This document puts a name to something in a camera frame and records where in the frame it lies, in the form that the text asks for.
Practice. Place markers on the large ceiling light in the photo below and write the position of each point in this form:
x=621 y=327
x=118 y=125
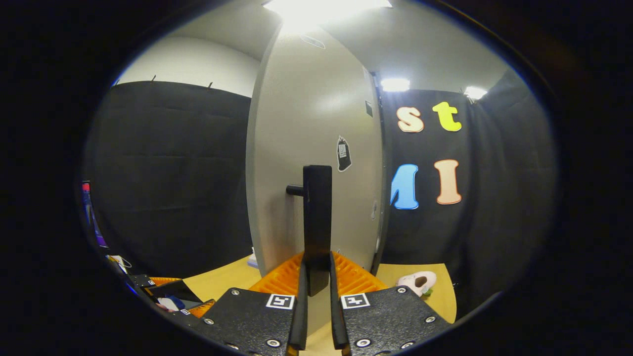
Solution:
x=326 y=9

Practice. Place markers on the grey cabinet door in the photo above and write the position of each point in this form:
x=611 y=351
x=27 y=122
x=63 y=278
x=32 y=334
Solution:
x=306 y=113

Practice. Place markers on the lit computer screen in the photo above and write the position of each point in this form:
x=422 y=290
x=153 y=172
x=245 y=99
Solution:
x=94 y=217

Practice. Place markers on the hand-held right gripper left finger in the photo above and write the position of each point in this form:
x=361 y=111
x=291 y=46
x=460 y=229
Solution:
x=247 y=316

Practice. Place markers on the pink white plush toy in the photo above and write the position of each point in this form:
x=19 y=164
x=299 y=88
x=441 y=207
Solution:
x=418 y=282

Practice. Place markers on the black backdrop cloth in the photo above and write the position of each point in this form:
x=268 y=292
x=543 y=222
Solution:
x=173 y=173

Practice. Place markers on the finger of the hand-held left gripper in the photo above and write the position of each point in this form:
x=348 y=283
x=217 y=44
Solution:
x=200 y=309
x=170 y=289

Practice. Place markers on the dark grey cabinet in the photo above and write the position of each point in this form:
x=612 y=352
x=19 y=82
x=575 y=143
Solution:
x=384 y=148

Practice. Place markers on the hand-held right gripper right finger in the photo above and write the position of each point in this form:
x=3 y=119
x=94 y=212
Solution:
x=390 y=321

